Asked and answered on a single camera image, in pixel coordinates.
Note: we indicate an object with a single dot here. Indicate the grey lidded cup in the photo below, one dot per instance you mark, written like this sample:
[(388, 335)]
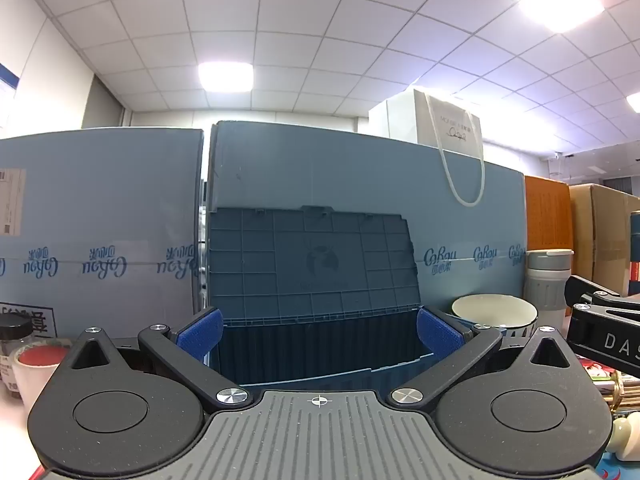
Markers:
[(545, 285)]

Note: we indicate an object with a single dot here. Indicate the orange cardboard box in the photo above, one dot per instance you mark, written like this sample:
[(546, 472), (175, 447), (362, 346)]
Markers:
[(547, 215)]

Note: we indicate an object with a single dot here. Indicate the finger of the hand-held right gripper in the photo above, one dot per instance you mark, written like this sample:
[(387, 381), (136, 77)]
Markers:
[(590, 290)]

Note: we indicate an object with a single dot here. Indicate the small white bottle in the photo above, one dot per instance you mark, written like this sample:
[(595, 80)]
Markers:
[(625, 437)]

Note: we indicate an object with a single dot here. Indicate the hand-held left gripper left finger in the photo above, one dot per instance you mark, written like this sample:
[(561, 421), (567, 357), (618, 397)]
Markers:
[(200, 335)]

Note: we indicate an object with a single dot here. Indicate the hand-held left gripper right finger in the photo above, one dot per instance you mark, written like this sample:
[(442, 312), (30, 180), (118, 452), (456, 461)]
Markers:
[(435, 335)]

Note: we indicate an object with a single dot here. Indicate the colourful snack packet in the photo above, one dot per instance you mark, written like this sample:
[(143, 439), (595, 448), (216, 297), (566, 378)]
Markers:
[(600, 375)]

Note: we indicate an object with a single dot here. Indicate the white striped ceramic bowl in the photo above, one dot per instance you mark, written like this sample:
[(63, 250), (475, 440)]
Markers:
[(495, 307)]

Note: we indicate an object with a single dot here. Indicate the large blue cardboard box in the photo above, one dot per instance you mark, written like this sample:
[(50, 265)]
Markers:
[(325, 170), (100, 210)]

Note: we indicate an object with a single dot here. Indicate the brown cardboard box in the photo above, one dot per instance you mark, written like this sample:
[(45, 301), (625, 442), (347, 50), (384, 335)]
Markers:
[(605, 230)]

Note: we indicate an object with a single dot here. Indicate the ceiling light panel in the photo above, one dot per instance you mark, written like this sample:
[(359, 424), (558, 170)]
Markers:
[(562, 2), (225, 76)]

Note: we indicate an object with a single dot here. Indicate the white cardboard box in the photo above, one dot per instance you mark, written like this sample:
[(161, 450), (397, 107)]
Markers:
[(395, 120)]

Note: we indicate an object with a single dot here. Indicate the dark jar with black lid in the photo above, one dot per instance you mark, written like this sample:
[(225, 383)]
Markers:
[(12, 330)]

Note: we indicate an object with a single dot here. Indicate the blue plastic storage box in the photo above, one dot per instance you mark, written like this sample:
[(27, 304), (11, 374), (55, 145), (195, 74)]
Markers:
[(310, 260)]

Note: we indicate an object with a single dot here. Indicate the wall notice board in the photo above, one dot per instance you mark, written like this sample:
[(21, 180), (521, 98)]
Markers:
[(6, 85)]

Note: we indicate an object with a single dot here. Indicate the white cup with red inside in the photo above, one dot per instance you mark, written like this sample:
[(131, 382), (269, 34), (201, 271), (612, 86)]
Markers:
[(30, 385)]

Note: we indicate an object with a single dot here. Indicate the white paper shopping bag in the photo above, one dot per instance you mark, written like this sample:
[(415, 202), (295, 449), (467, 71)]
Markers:
[(450, 125)]

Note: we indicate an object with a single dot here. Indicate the dark blue striped thermos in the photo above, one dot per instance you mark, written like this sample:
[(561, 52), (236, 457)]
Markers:
[(635, 240)]

